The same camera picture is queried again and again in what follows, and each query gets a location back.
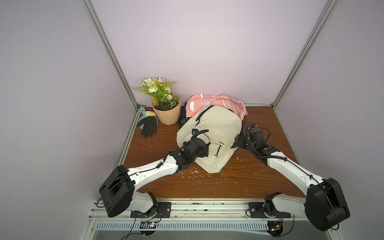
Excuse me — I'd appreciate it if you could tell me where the terracotta flower pot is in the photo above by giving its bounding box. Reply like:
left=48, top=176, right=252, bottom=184
left=152, top=93, right=181, bottom=126

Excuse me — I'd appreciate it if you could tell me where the right circuit board with cable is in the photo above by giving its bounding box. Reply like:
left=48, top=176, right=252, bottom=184
left=267, top=221, right=295, bottom=238

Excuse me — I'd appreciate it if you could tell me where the cream canvas backpack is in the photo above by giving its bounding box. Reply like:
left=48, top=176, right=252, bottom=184
left=177, top=106, right=243, bottom=174

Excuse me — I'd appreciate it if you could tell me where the circuit board with cable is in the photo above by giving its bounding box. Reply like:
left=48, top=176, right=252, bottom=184
left=121, top=221, right=160, bottom=240
left=267, top=221, right=295, bottom=238

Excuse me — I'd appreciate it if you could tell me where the black work glove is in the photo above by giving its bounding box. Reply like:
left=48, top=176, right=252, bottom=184
left=137, top=116, right=158, bottom=138

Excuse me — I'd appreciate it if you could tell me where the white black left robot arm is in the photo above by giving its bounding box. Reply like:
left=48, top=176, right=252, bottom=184
left=99, top=130, right=211, bottom=218

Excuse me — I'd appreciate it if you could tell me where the right corner aluminium profile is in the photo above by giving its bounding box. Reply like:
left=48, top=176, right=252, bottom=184
left=271, top=0, right=339, bottom=110

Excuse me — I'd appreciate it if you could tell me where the aluminium mounting rail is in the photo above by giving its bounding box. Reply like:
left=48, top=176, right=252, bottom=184
left=88, top=197, right=335, bottom=222

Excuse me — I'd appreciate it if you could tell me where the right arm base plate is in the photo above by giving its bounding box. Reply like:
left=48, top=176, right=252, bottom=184
left=246, top=202, right=292, bottom=219

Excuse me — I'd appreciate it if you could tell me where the green white artificial plant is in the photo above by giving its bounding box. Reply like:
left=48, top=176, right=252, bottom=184
left=134, top=78, right=180, bottom=111

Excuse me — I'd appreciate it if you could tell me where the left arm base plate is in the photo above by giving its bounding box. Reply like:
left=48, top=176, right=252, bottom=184
left=130, top=202, right=172, bottom=219

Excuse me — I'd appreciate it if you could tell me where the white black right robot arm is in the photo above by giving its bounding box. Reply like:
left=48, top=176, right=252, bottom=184
left=234, top=124, right=351, bottom=232

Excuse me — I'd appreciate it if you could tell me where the yellow sponge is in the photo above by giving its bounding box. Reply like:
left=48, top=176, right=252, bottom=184
left=146, top=111, right=156, bottom=117

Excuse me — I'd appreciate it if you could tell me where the navy blue backpack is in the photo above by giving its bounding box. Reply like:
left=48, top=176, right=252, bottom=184
left=178, top=105, right=188, bottom=128

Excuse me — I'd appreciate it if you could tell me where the left circuit board with cable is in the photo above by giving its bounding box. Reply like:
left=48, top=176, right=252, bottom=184
left=121, top=221, right=160, bottom=240

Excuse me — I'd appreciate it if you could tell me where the pink backpack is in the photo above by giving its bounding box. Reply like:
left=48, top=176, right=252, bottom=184
left=185, top=94, right=248, bottom=121

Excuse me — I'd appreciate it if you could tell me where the left corner aluminium profile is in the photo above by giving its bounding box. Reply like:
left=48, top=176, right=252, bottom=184
left=83, top=0, right=140, bottom=110

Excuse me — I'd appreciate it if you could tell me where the corner aluminium profile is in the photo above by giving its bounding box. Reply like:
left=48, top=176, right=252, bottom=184
left=83, top=0, right=140, bottom=110
left=271, top=0, right=339, bottom=110

